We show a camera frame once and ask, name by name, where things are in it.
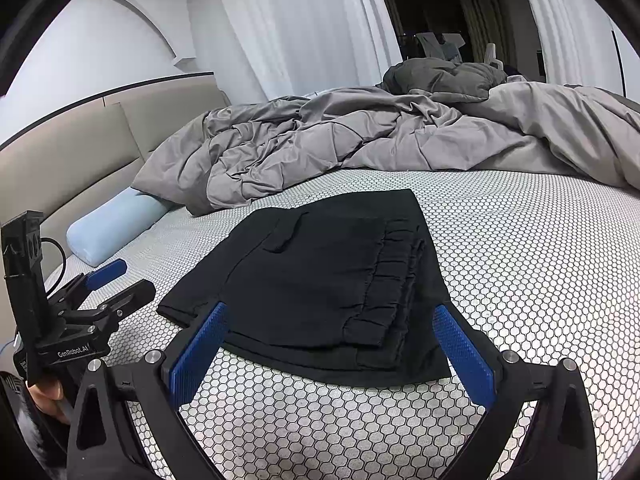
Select brown curtain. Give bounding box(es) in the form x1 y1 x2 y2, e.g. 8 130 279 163
457 0 517 69

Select grey duvet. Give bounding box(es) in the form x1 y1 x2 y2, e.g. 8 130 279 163
132 80 640 217

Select person's left hand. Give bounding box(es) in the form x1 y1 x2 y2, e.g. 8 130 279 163
27 378 75 426

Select black cable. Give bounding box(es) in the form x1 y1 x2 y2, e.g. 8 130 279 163
39 237 69 287

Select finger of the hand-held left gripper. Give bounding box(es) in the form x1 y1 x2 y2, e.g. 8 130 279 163
80 258 129 292
101 279 157 319

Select thin black pole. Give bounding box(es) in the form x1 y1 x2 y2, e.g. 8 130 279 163
610 29 628 98

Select black pants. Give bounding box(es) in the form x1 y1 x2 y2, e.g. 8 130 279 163
156 188 454 389

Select white honeycomb mattress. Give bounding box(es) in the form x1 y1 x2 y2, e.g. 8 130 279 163
44 167 640 480

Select light blue pillow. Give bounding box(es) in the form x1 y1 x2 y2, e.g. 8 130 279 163
66 187 174 269

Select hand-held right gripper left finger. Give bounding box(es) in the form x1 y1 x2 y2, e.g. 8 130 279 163
65 301 232 480

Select hanging clothes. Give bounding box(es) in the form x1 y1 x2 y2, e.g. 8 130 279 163
414 30 462 64

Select wide white curtain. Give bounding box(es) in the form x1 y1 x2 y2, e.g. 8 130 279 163
207 0 402 102

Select narrow white curtain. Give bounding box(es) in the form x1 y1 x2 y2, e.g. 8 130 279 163
510 0 622 97

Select beige padded headboard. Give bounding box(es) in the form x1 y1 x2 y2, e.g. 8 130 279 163
0 72 234 342

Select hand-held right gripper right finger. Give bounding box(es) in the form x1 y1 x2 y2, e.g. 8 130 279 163
432 304 599 480

